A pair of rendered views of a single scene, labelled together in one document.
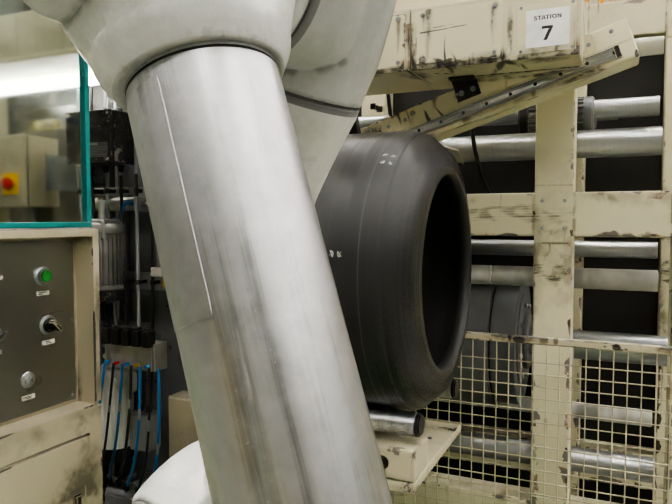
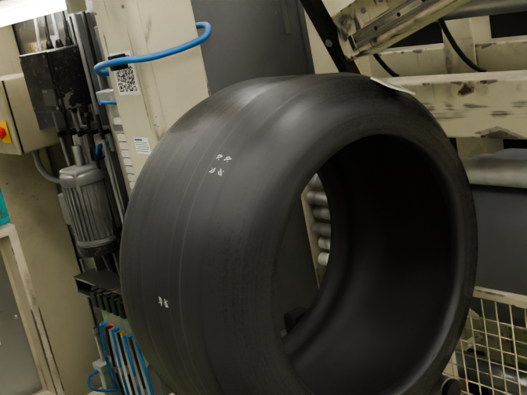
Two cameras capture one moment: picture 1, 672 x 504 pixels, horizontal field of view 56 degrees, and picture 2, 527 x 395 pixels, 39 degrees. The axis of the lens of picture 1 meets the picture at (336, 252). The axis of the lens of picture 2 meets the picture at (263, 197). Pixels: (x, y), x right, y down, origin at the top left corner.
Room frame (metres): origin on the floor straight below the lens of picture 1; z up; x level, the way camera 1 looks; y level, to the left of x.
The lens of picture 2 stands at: (0.34, -0.59, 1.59)
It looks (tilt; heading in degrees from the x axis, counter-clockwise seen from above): 15 degrees down; 29
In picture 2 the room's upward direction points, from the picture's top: 12 degrees counter-clockwise
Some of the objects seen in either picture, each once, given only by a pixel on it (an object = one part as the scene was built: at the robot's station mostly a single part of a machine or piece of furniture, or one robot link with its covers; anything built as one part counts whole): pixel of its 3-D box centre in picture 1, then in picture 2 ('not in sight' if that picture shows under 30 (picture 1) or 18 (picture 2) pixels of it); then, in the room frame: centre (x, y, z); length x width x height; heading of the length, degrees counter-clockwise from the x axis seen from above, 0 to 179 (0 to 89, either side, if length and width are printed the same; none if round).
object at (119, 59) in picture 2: not in sight; (152, 50); (1.45, 0.19, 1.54); 0.19 x 0.19 x 0.06; 66
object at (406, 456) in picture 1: (334, 445); not in sight; (1.24, 0.00, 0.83); 0.36 x 0.09 x 0.06; 66
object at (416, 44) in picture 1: (453, 49); not in sight; (1.58, -0.29, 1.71); 0.61 x 0.25 x 0.15; 66
